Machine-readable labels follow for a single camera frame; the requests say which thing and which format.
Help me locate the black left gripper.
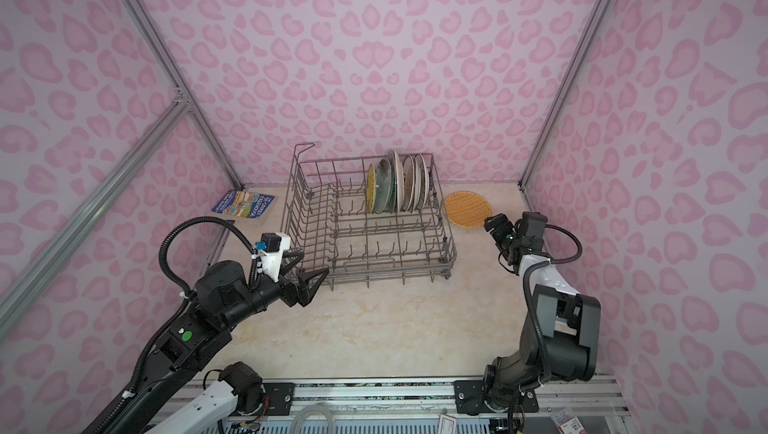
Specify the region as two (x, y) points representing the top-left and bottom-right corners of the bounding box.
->
(223, 248), (329, 331)

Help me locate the orange woven round tray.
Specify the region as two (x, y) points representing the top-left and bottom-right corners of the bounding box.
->
(445, 190), (492, 229)

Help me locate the green bamboo woven tray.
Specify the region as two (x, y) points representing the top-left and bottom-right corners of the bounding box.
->
(366, 164), (377, 214)

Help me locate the cream floral plate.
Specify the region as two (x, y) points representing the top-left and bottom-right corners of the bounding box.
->
(415, 153), (429, 210)

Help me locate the pale green plate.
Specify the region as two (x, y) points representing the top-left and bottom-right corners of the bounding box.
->
(373, 158), (394, 214)

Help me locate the white plate orange sunburst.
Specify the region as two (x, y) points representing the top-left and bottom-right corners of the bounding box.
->
(403, 155), (416, 212)

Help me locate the grey-blue plate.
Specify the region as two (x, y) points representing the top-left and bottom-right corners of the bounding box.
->
(391, 150), (405, 212)

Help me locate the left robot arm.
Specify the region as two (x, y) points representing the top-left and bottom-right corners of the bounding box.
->
(84, 260), (330, 433)

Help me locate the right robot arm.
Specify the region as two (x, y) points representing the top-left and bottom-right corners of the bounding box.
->
(483, 211), (601, 412)

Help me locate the colourful book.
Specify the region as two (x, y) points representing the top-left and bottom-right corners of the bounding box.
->
(211, 190), (275, 219)

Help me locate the clear tubing loop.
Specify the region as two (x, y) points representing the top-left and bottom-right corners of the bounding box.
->
(287, 402), (338, 434)

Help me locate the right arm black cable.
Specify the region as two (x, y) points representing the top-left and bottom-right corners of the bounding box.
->
(521, 223), (584, 384)

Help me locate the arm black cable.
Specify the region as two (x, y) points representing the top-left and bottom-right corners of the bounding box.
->
(521, 223), (584, 384)
(83, 216), (259, 434)

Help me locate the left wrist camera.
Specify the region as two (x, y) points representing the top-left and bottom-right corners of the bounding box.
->
(255, 232), (291, 282)

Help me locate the grey wire dish rack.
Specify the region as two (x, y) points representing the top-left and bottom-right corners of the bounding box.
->
(281, 142), (458, 287)

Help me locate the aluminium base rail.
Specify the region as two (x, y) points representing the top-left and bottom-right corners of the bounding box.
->
(110, 373), (637, 434)

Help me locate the grey metal frame post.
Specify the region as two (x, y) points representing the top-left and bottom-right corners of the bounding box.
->
(95, 0), (244, 190)

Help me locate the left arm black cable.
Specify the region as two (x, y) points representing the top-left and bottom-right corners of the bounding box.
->
(83, 216), (259, 434)

